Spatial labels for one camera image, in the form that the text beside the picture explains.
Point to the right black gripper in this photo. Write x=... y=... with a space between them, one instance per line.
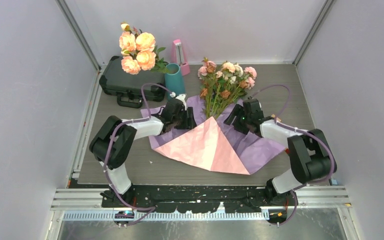
x=238 y=109

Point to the peach artificial roses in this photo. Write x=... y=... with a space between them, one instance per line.
x=140 y=52

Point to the purple and pink wrapping paper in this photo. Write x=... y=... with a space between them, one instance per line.
x=215 y=146

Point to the black carrying case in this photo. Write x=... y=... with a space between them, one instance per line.
x=127 y=87

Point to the pink flower bouquet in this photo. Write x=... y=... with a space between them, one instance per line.
x=223 y=85

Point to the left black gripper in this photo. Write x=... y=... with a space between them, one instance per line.
x=189 y=122

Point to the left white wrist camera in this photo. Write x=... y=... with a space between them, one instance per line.
x=181 y=97

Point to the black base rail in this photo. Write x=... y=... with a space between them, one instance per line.
x=197 y=199

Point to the teal vase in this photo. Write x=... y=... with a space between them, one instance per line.
x=174 y=80

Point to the pink metronome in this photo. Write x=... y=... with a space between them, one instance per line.
x=178 y=56

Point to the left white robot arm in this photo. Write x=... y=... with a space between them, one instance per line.
x=113 y=142

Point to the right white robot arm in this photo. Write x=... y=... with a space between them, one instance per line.
x=310 y=157

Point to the wooden rectangular block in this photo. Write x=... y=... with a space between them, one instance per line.
x=276 y=118

